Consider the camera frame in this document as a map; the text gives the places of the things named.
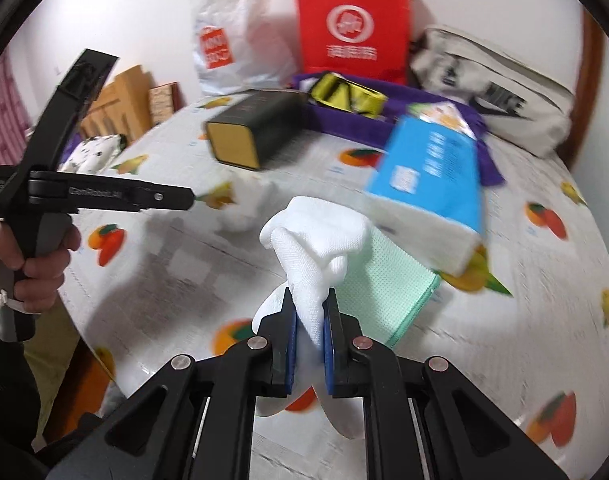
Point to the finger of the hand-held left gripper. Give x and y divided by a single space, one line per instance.
79 85
134 196

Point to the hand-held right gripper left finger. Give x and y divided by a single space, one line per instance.
290 355

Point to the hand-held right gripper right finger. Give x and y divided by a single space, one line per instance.
328 355

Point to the person's left forearm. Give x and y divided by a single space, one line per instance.
9 400

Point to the beige shoulder bag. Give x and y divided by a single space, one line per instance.
459 55

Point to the person's left hand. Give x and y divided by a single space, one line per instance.
39 280

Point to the wooden chair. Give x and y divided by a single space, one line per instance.
129 95

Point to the white spotted cloth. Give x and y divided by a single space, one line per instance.
92 152

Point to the pink curtain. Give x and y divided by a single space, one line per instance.
4 110

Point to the patterned box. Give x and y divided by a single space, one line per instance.
163 102

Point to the green waffle cloth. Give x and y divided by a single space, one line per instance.
399 290

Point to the crumpled white tissue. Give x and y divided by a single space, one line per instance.
247 205

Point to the olive green cloth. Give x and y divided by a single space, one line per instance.
49 350

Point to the black and gold tissue box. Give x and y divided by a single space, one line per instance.
264 120

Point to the white plastic bag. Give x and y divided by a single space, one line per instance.
254 45

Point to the blue tissue pack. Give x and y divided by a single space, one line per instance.
429 180

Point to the purple towel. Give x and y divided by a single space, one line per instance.
344 127

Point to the red paper bag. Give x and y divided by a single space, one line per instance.
314 35

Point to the wooden headboard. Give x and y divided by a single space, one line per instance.
592 60

